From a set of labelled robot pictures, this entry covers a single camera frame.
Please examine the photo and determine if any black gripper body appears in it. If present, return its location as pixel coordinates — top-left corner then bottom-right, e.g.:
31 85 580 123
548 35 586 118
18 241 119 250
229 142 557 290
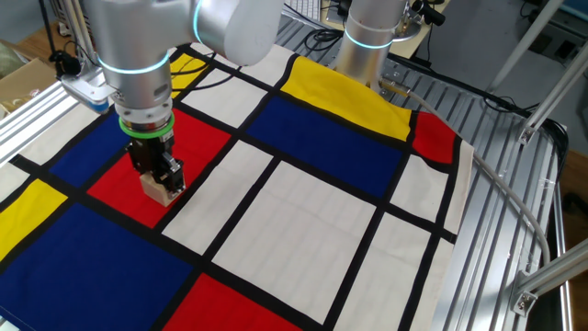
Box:
128 132 175 174

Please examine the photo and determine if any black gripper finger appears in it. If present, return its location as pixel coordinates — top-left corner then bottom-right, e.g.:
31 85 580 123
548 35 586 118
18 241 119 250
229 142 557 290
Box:
158 154 187 194
130 155 155 178

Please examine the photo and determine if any light wooden cube block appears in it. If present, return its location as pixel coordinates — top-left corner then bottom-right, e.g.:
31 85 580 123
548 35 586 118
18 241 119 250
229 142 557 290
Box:
139 170 181 208

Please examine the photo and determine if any colour block patterned cloth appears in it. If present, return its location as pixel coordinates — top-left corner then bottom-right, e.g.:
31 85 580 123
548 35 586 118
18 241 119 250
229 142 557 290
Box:
0 40 475 331

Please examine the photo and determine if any brown cardboard box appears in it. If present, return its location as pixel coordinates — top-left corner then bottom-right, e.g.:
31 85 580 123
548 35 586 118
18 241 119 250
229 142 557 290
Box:
0 39 59 116

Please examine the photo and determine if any pale green plastic bag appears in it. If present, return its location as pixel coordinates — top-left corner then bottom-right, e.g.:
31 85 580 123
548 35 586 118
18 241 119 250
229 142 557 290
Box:
0 41 24 80

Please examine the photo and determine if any white computer keyboard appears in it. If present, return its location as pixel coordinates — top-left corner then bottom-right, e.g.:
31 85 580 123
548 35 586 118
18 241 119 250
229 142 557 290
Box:
282 0 323 22

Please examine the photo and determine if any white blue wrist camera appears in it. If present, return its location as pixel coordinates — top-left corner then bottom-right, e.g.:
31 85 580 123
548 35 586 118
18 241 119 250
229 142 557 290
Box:
60 68 114 115

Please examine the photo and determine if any black cable connector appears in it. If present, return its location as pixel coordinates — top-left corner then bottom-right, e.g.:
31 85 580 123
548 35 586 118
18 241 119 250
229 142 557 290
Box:
48 49 83 80

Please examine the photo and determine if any coiled black cable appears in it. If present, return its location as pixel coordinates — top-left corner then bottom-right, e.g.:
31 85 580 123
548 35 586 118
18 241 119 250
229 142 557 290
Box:
301 26 345 54

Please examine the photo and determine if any black mounted camera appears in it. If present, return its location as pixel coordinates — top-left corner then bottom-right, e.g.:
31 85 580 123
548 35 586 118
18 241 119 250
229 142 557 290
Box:
410 0 447 28

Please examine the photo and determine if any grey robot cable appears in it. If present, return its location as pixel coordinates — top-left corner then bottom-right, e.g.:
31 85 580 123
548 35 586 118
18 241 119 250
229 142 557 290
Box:
379 76 552 268

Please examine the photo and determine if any aluminium frame post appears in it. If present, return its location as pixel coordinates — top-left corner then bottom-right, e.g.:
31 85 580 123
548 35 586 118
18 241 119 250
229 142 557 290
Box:
508 237 588 318
517 52 588 146
485 0 567 95

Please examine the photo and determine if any long black cable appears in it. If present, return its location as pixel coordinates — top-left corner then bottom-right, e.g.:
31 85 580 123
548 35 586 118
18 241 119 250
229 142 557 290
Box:
481 94 571 185

